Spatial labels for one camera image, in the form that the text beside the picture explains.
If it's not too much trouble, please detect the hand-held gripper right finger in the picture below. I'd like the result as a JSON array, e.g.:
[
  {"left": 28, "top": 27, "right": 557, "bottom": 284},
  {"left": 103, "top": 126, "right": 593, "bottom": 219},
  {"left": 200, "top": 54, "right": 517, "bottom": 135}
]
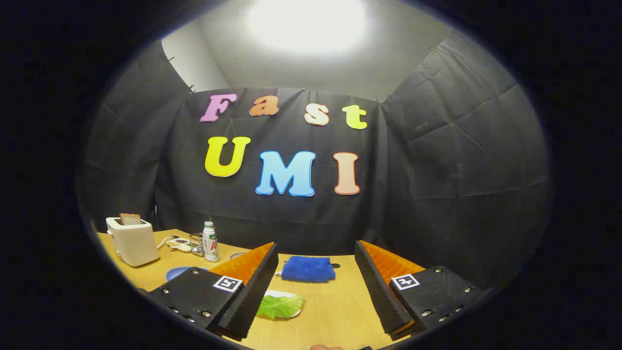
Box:
[{"left": 355, "top": 240, "right": 484, "bottom": 341}]

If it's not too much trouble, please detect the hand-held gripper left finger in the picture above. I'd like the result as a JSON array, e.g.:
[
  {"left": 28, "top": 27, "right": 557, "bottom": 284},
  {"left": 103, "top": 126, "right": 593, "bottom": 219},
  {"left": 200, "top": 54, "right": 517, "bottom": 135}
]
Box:
[{"left": 148, "top": 242, "right": 279, "bottom": 339}]

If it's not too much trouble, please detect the green lettuce leaf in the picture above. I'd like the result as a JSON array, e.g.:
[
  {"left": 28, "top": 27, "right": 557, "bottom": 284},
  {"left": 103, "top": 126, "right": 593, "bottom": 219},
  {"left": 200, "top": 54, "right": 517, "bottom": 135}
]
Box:
[{"left": 257, "top": 294, "right": 305, "bottom": 320}]

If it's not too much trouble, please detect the white square plate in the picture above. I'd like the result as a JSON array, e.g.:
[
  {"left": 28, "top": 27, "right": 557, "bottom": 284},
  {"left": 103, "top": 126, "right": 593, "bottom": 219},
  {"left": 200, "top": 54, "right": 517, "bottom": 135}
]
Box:
[{"left": 265, "top": 290, "right": 304, "bottom": 319}]

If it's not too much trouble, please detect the blue folded towel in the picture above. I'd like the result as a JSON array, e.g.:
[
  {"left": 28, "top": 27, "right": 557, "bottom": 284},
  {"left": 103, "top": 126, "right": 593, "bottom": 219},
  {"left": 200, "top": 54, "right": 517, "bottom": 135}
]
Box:
[{"left": 275, "top": 256, "right": 336, "bottom": 283}]

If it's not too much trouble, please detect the white plastic bottle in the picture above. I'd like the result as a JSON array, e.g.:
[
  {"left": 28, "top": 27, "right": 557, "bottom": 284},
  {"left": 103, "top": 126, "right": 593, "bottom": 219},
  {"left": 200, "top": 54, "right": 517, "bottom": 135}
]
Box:
[{"left": 203, "top": 221, "right": 220, "bottom": 263}]

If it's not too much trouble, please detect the blue round plate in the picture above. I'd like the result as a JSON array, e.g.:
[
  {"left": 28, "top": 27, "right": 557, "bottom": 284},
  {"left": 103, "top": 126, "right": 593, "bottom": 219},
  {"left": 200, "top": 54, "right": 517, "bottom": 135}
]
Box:
[{"left": 165, "top": 266, "right": 209, "bottom": 282}]

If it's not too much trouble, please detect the cream white toaster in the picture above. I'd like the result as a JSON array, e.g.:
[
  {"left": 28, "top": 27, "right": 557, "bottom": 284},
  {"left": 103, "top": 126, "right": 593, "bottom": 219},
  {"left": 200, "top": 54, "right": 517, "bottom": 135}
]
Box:
[{"left": 106, "top": 216, "right": 160, "bottom": 267}]

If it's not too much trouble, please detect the black backdrop cloth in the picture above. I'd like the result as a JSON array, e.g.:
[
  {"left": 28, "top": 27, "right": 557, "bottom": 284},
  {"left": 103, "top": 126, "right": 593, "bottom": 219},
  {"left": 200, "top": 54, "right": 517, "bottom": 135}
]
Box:
[{"left": 78, "top": 34, "right": 552, "bottom": 292}]

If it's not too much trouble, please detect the ceiling light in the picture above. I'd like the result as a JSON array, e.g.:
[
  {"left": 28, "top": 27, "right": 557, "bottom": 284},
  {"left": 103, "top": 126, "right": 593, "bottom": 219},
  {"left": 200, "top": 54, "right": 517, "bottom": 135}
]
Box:
[{"left": 248, "top": 0, "right": 367, "bottom": 54}]

